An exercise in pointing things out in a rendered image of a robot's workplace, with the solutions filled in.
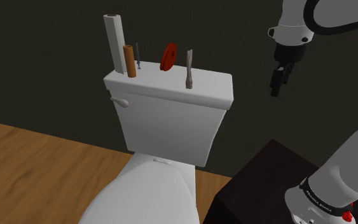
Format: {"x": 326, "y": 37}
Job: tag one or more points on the brown cardboard tube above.
{"x": 129, "y": 61}

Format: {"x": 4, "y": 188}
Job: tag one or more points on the red disc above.
{"x": 168, "y": 57}

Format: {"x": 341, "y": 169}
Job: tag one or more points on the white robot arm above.
{"x": 346, "y": 173}

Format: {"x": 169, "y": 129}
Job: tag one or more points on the white toilet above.
{"x": 169, "y": 124}

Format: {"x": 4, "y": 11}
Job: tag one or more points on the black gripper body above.
{"x": 289, "y": 53}

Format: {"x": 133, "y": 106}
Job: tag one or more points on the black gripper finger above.
{"x": 279, "y": 78}

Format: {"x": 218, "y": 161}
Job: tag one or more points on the grey brown slim tool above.
{"x": 189, "y": 69}

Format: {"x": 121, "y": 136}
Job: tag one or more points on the white paper towel roll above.
{"x": 115, "y": 43}

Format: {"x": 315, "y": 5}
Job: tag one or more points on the dark robot stand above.
{"x": 259, "y": 189}

